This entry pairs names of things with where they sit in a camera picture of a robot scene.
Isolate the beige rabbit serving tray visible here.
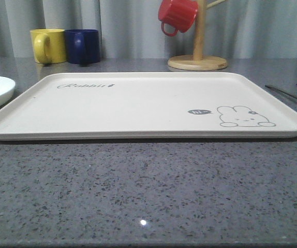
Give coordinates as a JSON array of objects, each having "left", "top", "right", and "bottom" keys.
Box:
[{"left": 0, "top": 72, "right": 297, "bottom": 141}]

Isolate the wooden mug tree stand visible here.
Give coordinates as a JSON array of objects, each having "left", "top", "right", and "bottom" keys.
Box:
[{"left": 168, "top": 1, "right": 228, "bottom": 71}]

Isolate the dark blue mug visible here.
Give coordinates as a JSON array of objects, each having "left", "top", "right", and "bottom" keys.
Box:
[{"left": 64, "top": 29, "right": 100, "bottom": 64}]

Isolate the red mug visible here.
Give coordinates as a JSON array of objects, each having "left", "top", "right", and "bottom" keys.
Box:
[{"left": 158, "top": 0, "right": 199, "bottom": 37}]

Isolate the yellow mug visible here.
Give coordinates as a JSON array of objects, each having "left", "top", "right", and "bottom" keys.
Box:
[{"left": 30, "top": 29, "right": 67, "bottom": 64}]

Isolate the grey curtain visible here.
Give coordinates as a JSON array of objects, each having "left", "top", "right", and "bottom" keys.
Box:
[{"left": 0, "top": 1, "right": 297, "bottom": 58}]

